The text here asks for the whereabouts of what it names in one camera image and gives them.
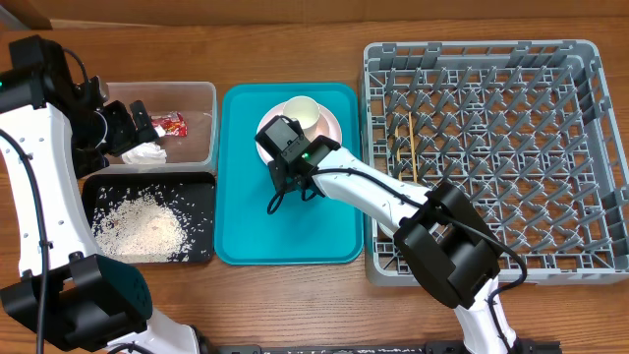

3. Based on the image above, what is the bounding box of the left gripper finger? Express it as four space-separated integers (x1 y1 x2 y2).
102 100 139 156
130 100 159 144

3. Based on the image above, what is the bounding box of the white napkin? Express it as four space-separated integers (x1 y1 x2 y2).
122 143 167 164

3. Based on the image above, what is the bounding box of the red foil wrapper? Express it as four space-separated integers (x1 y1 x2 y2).
151 111 188 138

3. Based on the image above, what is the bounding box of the white cup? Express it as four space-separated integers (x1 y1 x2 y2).
282 95 320 135

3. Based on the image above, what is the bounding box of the white rice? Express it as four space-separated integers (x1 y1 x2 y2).
90 184 215 264

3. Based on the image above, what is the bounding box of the white bowl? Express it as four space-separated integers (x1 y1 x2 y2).
377 222 394 239

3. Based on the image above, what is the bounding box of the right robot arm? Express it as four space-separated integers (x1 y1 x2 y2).
255 115 528 353

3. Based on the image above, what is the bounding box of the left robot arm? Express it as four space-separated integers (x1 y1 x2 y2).
1 35 212 353

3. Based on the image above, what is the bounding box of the grey dishwasher rack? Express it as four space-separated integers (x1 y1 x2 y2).
361 40 628 285

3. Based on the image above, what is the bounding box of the clear plastic bin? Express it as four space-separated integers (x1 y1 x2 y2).
101 82 220 174

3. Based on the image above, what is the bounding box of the teal serving tray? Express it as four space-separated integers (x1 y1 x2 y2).
214 83 365 266

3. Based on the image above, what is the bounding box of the large white plate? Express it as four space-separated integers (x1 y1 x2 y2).
257 101 343 144

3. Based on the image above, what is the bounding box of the black plastic tray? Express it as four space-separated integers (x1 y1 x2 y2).
81 171 217 266

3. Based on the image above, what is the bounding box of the cardboard backdrop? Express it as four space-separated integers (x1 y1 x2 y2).
1 0 628 30

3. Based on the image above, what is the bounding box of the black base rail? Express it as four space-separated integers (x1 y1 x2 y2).
217 339 563 354

